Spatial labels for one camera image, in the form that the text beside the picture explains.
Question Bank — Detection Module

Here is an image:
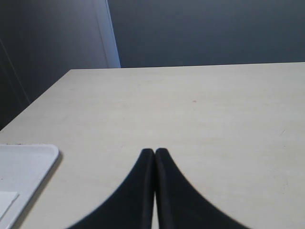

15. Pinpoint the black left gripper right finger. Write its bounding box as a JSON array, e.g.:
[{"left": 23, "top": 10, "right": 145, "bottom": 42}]
[{"left": 155, "top": 148, "right": 247, "bottom": 229}]

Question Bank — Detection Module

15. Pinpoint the white plastic tray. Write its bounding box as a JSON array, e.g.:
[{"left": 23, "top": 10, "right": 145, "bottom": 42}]
[{"left": 0, "top": 144, "right": 59, "bottom": 229}]

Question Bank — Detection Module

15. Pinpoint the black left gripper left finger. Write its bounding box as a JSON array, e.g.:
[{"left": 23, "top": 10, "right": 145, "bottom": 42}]
[{"left": 70, "top": 148, "right": 154, "bottom": 229}]

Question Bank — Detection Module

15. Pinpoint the white paper sheet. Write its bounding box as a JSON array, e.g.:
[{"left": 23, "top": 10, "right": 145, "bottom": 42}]
[{"left": 0, "top": 191, "right": 19, "bottom": 218}]

